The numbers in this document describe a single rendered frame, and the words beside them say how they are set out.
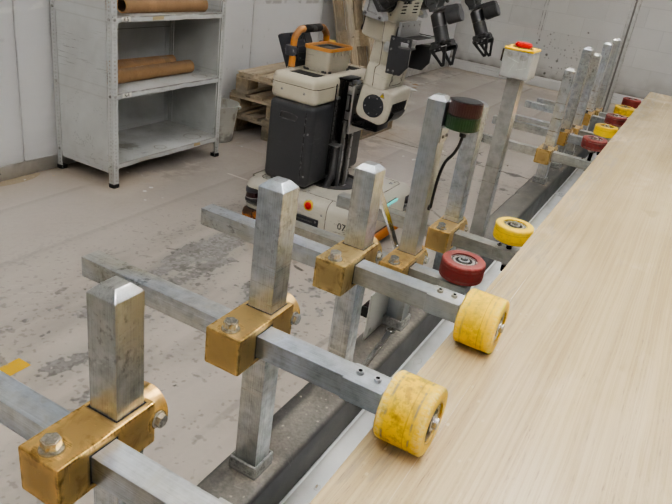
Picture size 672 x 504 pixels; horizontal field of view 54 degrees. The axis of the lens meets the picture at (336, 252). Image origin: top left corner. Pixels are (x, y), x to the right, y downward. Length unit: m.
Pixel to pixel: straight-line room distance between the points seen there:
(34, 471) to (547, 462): 0.53
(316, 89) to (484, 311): 2.21
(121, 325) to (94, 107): 3.19
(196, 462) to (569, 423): 1.33
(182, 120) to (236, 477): 3.74
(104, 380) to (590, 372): 0.65
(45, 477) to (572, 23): 8.60
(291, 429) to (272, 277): 0.34
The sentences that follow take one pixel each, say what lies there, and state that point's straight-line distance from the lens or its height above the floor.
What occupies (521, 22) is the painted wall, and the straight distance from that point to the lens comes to 9.08.
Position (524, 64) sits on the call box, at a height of 1.19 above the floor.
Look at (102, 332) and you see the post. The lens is 0.61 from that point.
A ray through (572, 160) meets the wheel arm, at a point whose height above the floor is 0.82.
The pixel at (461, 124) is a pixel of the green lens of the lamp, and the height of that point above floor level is 1.14.
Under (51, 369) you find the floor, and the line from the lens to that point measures 2.38.
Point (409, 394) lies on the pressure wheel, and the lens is 0.71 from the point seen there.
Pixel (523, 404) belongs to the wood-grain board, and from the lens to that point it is 0.89.
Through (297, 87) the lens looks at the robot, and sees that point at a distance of 3.06.
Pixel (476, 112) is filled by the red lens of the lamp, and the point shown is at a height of 1.16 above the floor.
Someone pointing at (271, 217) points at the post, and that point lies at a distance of 0.77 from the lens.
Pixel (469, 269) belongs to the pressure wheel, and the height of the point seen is 0.91.
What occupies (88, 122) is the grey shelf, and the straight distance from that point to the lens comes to 3.82.
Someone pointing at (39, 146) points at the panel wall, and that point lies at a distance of 4.00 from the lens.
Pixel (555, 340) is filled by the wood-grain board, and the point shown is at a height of 0.90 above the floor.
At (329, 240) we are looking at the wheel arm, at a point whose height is 0.86.
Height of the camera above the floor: 1.40
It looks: 26 degrees down
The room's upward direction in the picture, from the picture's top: 8 degrees clockwise
